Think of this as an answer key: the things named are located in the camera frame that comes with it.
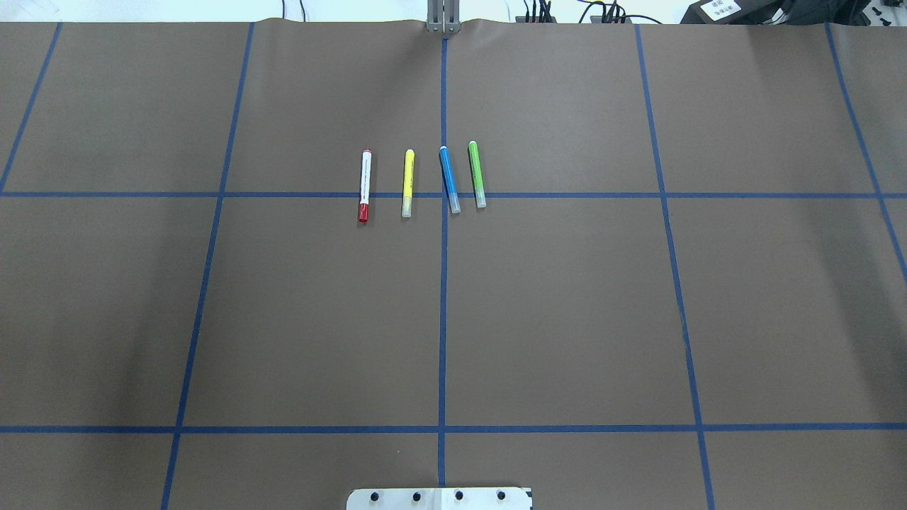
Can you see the blue highlighter pen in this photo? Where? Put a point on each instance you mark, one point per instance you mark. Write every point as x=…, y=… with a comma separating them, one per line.
x=447, y=174

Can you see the red and white marker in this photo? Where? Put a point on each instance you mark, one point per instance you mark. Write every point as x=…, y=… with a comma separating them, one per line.
x=365, y=186

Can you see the green highlighter pen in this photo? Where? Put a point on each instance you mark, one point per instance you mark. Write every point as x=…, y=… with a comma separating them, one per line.
x=477, y=175

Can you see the yellow highlighter pen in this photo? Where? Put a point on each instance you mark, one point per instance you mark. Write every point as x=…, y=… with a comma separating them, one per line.
x=408, y=183

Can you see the black power adapter box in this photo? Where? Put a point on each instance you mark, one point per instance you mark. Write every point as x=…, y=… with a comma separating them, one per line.
x=730, y=12

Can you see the aluminium frame post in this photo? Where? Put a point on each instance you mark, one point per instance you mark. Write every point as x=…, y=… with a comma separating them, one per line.
x=443, y=16

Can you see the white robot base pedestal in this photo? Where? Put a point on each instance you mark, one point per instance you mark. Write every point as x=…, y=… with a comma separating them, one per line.
x=441, y=498

